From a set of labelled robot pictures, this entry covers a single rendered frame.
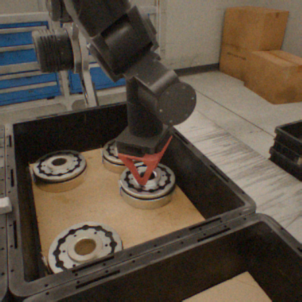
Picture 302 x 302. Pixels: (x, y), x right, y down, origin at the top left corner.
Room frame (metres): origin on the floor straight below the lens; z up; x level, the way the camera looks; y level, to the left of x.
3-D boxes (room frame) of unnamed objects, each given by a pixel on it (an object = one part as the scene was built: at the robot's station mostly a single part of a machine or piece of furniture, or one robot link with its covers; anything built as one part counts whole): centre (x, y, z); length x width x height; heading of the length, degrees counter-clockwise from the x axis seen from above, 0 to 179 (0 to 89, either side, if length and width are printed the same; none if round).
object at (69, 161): (0.45, 0.18, 0.86); 0.05 x 0.05 x 0.01
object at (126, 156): (0.40, 0.01, 0.91); 0.07 x 0.07 x 0.09; 69
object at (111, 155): (0.51, 0.05, 0.86); 0.10 x 0.10 x 0.01
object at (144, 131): (0.41, 0.01, 0.98); 0.10 x 0.07 x 0.07; 159
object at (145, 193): (0.41, 0.01, 0.86); 0.10 x 0.10 x 0.01
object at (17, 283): (0.38, 0.08, 0.92); 0.40 x 0.30 x 0.02; 24
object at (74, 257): (0.25, 0.09, 0.86); 0.05 x 0.05 x 0.01
